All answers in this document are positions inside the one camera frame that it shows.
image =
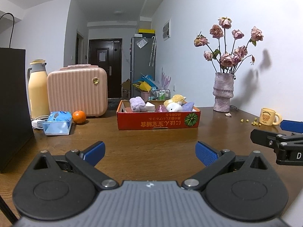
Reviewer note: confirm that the purple towel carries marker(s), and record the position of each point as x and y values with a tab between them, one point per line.
137	104

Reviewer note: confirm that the open brown cardboard box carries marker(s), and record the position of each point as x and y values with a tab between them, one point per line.
126	86

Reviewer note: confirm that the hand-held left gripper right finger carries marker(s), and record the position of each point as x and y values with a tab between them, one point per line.
206	155

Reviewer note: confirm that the interior door frame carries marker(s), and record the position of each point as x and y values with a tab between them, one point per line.
77	49

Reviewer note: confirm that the white and yellow plush toy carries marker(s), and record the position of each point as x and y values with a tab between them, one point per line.
174	107

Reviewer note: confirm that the black paper bag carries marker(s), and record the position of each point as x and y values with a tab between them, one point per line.
11	99

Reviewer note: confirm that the yellow bear print mug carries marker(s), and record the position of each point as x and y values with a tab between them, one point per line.
266	117

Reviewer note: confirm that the orange pink cloth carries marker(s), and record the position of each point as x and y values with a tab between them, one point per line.
128	110

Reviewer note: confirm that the white electrical panel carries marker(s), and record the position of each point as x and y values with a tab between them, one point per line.
166	29

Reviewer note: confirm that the clear plastic bag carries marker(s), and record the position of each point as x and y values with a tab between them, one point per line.
142	42

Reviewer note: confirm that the white folded umbrella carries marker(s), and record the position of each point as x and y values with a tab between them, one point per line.
152	49

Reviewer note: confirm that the yellow thermos jug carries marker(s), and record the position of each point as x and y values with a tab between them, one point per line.
37	92

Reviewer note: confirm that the grey refrigerator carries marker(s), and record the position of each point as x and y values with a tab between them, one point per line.
139	63

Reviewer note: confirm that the bunch of dried pink roses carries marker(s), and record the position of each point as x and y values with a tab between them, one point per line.
226	60

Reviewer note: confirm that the black flat box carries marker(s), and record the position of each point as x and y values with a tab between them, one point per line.
149	35

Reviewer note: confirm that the yellow bag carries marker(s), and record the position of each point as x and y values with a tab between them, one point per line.
144	86

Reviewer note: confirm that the dark cloth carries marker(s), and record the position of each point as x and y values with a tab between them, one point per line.
113	104

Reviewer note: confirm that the white power adapter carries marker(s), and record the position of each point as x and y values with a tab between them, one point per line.
37	123

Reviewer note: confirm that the pink ribbed suitcase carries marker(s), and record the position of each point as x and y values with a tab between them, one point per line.
75	94

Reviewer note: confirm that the yellow flat box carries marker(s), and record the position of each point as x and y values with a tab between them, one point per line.
146	31

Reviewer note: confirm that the white paper box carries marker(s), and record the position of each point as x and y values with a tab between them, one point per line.
150	107

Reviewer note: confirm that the pink knitted cloth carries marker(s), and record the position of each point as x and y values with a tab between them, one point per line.
78	66

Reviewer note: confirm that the blue wet wipes pack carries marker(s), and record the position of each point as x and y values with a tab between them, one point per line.
59	123

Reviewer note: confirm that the dark brown door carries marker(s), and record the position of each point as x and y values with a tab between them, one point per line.
94	75

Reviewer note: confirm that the orange fruit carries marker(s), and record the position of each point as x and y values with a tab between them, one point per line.
79	117

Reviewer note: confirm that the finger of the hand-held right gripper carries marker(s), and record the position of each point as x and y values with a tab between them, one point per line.
262	137
292	125

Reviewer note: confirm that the white paper notice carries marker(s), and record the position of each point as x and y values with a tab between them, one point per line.
102	56

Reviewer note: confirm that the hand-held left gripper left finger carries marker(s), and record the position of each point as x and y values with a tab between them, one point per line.
95	150

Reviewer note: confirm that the scattered yellow flower bits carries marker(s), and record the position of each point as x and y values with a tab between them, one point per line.
253	123

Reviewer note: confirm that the pink plastic bucket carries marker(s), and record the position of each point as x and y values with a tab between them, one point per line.
145	95

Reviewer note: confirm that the pink textured vase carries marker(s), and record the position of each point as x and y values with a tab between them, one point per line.
222	92

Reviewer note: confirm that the orange cardboard box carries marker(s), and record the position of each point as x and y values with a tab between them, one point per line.
153	123

